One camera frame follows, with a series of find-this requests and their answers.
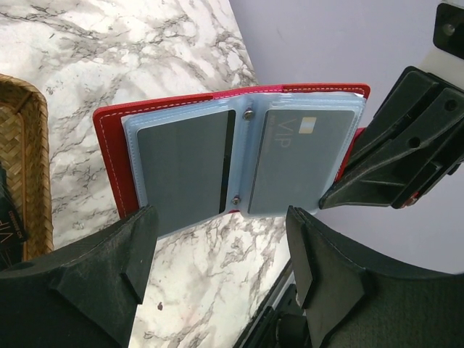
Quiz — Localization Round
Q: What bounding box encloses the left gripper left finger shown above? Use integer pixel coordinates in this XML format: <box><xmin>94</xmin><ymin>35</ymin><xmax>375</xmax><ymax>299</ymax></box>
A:
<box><xmin>1</xmin><ymin>207</ymin><xmax>158</xmax><ymax>347</ymax></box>

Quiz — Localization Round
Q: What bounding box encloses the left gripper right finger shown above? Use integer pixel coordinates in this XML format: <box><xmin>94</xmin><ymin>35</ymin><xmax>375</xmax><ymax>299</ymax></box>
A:
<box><xmin>286</xmin><ymin>207</ymin><xmax>463</xmax><ymax>347</ymax></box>

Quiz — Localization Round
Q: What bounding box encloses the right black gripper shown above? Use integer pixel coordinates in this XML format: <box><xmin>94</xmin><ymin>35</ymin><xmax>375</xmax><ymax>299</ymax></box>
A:
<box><xmin>433</xmin><ymin>1</ymin><xmax>464</xmax><ymax>59</ymax></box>

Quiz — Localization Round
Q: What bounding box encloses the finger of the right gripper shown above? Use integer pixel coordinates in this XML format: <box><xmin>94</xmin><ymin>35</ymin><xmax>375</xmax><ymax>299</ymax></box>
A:
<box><xmin>319</xmin><ymin>67</ymin><xmax>463</xmax><ymax>210</ymax></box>

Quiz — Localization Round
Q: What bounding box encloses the red card holder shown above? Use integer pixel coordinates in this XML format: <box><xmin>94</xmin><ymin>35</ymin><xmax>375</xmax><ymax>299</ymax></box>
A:
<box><xmin>93</xmin><ymin>83</ymin><xmax>370</xmax><ymax>237</ymax></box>

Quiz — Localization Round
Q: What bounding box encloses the black card holder in tray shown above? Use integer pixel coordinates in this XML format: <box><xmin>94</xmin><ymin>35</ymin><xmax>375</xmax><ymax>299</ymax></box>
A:
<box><xmin>1</xmin><ymin>167</ymin><xmax>28</xmax><ymax>271</ymax></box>

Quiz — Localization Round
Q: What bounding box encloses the grey VIP card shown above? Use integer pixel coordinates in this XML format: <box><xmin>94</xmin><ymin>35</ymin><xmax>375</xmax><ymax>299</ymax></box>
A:
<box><xmin>248</xmin><ymin>109</ymin><xmax>357</xmax><ymax>215</ymax></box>

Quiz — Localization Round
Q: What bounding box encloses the woven wicker organizer tray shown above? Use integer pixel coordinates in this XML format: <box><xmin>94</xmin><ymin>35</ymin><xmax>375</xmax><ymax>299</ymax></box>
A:
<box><xmin>1</xmin><ymin>75</ymin><xmax>54</xmax><ymax>261</ymax></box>

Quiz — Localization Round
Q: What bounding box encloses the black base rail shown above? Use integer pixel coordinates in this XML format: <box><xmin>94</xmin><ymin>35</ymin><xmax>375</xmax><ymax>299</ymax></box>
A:
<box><xmin>233</xmin><ymin>262</ymin><xmax>311</xmax><ymax>348</ymax></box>

